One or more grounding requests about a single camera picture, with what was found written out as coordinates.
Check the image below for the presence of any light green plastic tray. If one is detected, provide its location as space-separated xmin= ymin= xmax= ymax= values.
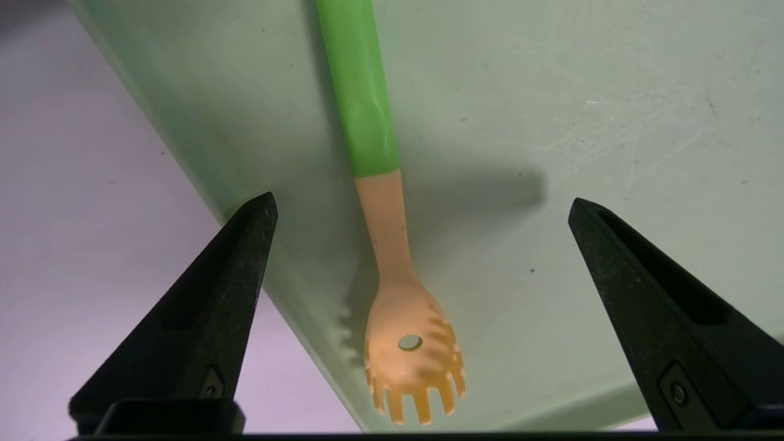
xmin=64 ymin=0 xmax=784 ymax=434

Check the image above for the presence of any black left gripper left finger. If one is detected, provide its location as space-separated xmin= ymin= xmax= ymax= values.
xmin=69 ymin=192 xmax=279 ymax=434

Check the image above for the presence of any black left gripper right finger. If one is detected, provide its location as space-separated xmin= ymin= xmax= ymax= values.
xmin=568 ymin=197 xmax=784 ymax=432

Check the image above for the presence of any yellow pasta spoon green handle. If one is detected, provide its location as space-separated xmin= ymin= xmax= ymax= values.
xmin=315 ymin=0 xmax=467 ymax=426

